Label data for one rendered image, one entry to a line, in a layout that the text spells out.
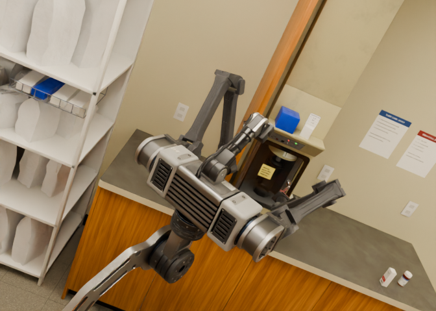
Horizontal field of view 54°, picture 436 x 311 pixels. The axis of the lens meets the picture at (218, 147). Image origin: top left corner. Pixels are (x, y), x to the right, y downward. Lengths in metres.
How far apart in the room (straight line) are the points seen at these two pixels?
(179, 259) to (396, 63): 1.77
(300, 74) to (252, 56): 0.50
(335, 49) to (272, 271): 1.23
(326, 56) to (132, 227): 1.36
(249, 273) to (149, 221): 0.63
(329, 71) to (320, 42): 0.15
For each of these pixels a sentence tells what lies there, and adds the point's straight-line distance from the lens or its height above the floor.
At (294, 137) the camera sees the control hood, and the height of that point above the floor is 1.50.
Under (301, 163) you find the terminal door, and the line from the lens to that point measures 2.41.
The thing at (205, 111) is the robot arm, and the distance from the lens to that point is 1.77.
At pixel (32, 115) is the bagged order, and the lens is 2.42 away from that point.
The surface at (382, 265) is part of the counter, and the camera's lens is 2.85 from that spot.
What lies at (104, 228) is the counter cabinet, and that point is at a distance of 2.49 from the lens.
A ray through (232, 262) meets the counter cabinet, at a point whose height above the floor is 0.74.
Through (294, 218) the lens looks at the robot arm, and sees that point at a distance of 1.63.
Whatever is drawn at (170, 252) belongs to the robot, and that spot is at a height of 1.21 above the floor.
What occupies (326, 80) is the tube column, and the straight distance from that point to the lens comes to 2.26.
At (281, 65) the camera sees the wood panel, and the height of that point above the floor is 1.81.
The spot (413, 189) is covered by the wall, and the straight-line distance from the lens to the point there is 3.13.
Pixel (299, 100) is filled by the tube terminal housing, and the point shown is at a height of 1.66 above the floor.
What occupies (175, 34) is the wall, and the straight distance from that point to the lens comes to 2.68.
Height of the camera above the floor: 2.24
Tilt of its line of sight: 25 degrees down
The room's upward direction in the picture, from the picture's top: 25 degrees clockwise
